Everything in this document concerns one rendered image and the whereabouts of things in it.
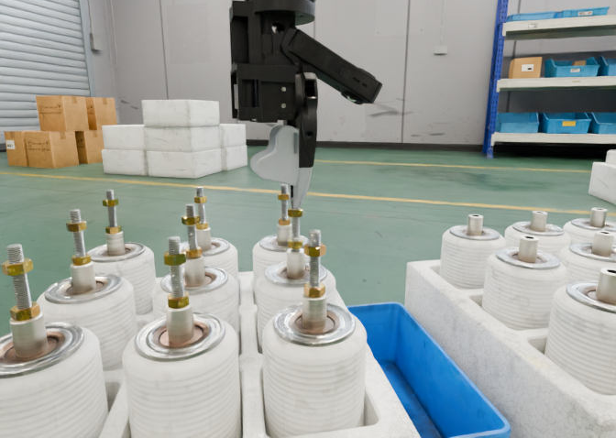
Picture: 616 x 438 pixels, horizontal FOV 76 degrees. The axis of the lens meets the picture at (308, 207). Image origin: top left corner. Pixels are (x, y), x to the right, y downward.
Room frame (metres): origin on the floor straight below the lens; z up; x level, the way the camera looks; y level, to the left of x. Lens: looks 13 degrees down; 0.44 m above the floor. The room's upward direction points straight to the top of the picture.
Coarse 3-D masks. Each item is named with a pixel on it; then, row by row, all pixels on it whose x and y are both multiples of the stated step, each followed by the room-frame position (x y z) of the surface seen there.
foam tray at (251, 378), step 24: (240, 288) 0.56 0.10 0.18; (240, 312) 0.48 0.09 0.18; (240, 336) 0.48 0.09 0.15; (240, 360) 0.38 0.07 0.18; (120, 384) 0.34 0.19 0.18; (240, 384) 0.36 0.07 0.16; (384, 384) 0.34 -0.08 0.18; (120, 408) 0.31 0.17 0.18; (264, 408) 0.37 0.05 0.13; (384, 408) 0.31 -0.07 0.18; (120, 432) 0.28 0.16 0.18; (264, 432) 0.28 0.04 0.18; (336, 432) 0.28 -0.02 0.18; (360, 432) 0.28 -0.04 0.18; (384, 432) 0.28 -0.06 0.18; (408, 432) 0.28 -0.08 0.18
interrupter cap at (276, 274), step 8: (280, 264) 0.47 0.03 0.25; (272, 272) 0.44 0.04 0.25; (280, 272) 0.45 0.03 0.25; (320, 272) 0.45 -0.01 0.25; (272, 280) 0.42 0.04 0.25; (280, 280) 0.42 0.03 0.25; (288, 280) 0.42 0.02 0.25; (296, 280) 0.42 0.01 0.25; (304, 280) 0.42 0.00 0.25; (320, 280) 0.42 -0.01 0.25
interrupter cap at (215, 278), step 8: (208, 272) 0.45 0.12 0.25; (216, 272) 0.44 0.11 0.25; (224, 272) 0.44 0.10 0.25; (168, 280) 0.42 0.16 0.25; (184, 280) 0.43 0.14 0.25; (208, 280) 0.43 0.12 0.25; (216, 280) 0.42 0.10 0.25; (224, 280) 0.42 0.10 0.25; (168, 288) 0.40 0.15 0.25; (184, 288) 0.40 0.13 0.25; (192, 288) 0.40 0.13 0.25; (200, 288) 0.40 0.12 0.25; (208, 288) 0.40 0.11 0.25; (216, 288) 0.40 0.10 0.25
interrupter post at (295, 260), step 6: (288, 252) 0.44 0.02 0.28; (294, 252) 0.44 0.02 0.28; (300, 252) 0.44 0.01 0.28; (288, 258) 0.44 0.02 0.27; (294, 258) 0.44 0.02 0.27; (300, 258) 0.44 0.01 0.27; (288, 264) 0.44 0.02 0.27; (294, 264) 0.44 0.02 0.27; (300, 264) 0.44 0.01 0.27; (288, 270) 0.44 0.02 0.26; (294, 270) 0.44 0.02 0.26; (300, 270) 0.44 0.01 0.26; (288, 276) 0.44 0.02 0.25; (294, 276) 0.44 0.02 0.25; (300, 276) 0.44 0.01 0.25
